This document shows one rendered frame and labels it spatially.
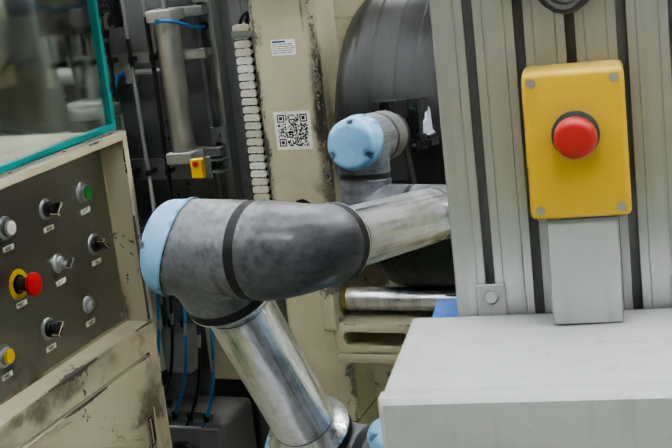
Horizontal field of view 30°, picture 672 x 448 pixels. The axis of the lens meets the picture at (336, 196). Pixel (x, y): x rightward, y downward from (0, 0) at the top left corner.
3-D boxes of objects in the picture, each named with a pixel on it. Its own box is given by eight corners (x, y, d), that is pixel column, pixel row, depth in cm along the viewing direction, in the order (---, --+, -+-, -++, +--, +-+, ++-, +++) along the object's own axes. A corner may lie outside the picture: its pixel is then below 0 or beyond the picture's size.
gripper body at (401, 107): (430, 96, 198) (407, 100, 187) (433, 150, 199) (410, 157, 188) (385, 98, 201) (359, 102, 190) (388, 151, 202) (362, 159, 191)
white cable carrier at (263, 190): (261, 262, 251) (231, 25, 241) (271, 255, 256) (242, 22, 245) (281, 262, 250) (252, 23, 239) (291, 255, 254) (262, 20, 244)
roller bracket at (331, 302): (322, 332, 236) (317, 283, 234) (388, 269, 272) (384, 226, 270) (339, 333, 235) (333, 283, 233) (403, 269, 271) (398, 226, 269)
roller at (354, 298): (345, 313, 241) (337, 306, 237) (348, 290, 242) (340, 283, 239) (524, 315, 228) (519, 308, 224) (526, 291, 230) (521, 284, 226)
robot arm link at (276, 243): (314, 207, 133) (493, 167, 175) (229, 205, 138) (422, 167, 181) (319, 315, 134) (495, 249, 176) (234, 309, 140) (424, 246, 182)
